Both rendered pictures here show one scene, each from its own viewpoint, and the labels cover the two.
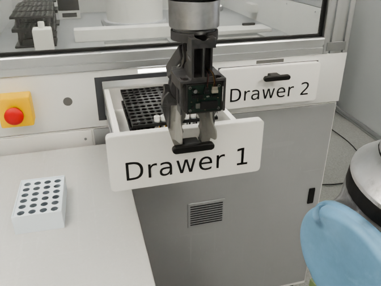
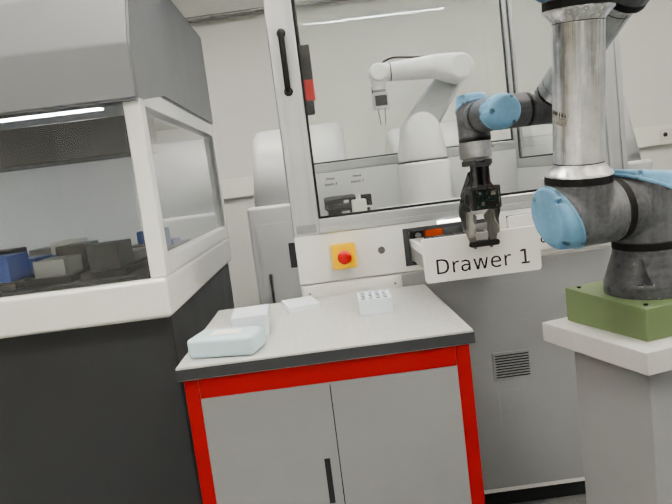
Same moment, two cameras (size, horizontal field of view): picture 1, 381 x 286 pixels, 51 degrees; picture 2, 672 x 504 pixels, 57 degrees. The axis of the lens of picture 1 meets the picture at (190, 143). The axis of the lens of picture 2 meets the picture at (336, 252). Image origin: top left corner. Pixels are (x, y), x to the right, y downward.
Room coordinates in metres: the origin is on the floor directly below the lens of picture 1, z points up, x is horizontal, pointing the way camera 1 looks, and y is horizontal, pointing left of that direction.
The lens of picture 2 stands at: (-0.93, -0.02, 1.10)
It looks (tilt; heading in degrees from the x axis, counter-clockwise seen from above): 7 degrees down; 14
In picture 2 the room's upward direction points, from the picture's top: 7 degrees counter-clockwise
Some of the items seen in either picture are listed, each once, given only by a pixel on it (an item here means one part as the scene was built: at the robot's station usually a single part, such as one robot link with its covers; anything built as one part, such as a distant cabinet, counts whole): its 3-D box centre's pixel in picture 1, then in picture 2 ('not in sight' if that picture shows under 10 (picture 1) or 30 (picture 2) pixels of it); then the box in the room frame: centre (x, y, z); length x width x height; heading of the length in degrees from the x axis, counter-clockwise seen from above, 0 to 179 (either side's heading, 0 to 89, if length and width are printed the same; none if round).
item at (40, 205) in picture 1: (41, 202); (374, 301); (0.62, 0.28, 0.78); 0.12 x 0.08 x 0.04; 13
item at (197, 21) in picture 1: (195, 15); (476, 151); (0.60, -0.01, 1.13); 0.08 x 0.08 x 0.05
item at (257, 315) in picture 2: not in sight; (251, 321); (0.46, 0.56, 0.79); 0.13 x 0.09 x 0.05; 18
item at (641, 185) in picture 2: not in sight; (640, 203); (0.32, -0.29, 0.99); 0.13 x 0.12 x 0.14; 117
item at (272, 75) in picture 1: (274, 76); not in sight; (1.01, -0.22, 0.91); 0.07 x 0.04 x 0.01; 105
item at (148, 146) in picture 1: (187, 153); (481, 254); (0.64, 0.01, 0.87); 0.29 x 0.02 x 0.11; 105
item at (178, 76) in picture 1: (195, 70); (479, 185); (0.60, -0.01, 1.05); 0.09 x 0.08 x 0.12; 15
